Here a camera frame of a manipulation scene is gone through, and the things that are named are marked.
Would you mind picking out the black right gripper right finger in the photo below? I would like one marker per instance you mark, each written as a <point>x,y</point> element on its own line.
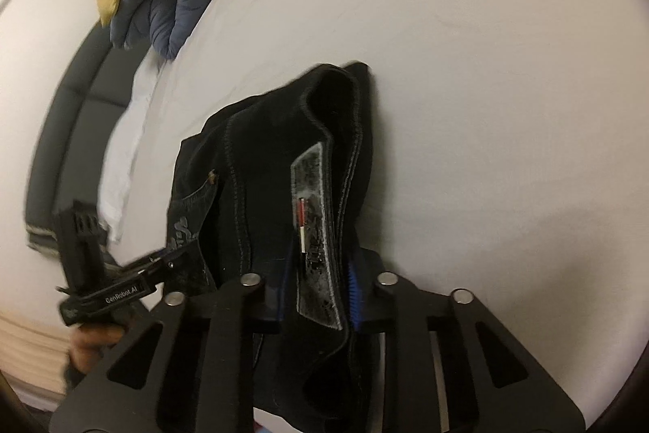
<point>449,364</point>

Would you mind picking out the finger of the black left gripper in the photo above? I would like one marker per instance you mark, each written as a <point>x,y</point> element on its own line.
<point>180,251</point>

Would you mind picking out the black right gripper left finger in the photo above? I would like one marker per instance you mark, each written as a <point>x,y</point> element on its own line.
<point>191,365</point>

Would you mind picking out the black denim pants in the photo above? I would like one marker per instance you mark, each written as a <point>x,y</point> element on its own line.
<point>273,185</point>

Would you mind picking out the person's left hand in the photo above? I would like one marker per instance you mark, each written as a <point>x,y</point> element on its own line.
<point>88,341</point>

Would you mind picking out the white pillow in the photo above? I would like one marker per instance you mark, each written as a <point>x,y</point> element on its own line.
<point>123,147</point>

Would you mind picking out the grey padded headboard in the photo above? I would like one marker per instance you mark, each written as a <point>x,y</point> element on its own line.
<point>92,95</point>

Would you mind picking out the white bed mattress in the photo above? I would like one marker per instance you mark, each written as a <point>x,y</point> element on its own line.
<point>510,154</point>

